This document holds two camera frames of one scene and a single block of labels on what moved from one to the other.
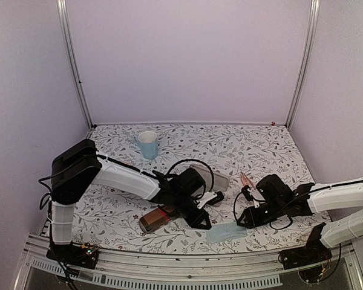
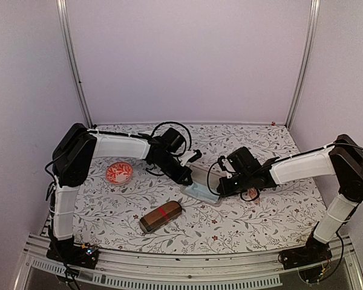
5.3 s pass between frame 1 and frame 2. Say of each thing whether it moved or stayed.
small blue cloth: moved
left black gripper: moved
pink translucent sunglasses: moved
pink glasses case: stayed
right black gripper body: moved
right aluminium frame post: stayed
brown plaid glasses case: stayed
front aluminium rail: stayed
